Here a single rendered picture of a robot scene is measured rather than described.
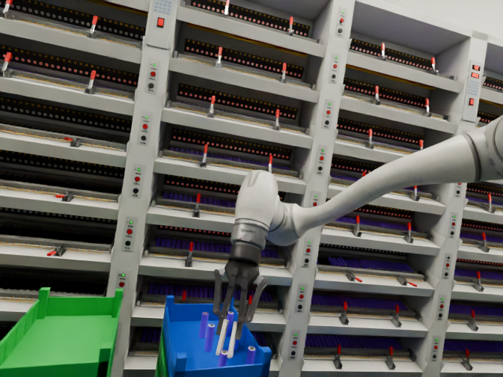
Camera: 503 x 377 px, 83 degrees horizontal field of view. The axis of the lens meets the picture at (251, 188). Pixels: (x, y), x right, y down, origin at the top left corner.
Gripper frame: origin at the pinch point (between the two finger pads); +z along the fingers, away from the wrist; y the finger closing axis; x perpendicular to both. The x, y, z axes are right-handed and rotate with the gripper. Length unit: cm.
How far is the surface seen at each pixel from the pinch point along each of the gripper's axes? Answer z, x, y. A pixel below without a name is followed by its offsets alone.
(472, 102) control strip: -115, 40, 84
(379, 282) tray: -31, 68, 51
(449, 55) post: -142, 37, 75
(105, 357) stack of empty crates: 7.3, -9.7, -20.7
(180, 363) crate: 5.5, -7.6, -6.8
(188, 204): -41, 33, -32
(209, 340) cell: 2.0, 8.7, -5.8
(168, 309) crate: -2.8, 15.4, -20.6
